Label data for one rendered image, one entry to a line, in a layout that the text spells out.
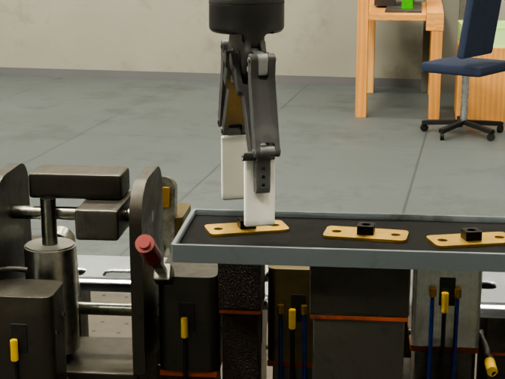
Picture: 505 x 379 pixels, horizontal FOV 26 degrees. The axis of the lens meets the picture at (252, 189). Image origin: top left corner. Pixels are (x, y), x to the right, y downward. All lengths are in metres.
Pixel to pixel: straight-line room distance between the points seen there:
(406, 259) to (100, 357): 0.44
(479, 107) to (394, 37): 1.84
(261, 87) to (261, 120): 0.03
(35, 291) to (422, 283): 0.43
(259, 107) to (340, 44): 9.04
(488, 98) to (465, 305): 7.15
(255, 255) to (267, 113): 0.14
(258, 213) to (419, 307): 0.28
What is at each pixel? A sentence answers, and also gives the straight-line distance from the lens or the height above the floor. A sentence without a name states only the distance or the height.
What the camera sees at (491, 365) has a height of 1.01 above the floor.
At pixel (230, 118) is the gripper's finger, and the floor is 1.27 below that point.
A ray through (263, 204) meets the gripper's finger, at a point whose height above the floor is 1.20.
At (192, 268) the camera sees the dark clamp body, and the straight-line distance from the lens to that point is 1.27.
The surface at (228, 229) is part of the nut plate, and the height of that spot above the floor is 1.16.
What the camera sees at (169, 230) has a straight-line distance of 1.62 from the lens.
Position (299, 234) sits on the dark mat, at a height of 1.16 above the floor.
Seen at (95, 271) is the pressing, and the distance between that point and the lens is 1.54.
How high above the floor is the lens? 1.47
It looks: 14 degrees down
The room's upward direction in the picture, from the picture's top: straight up
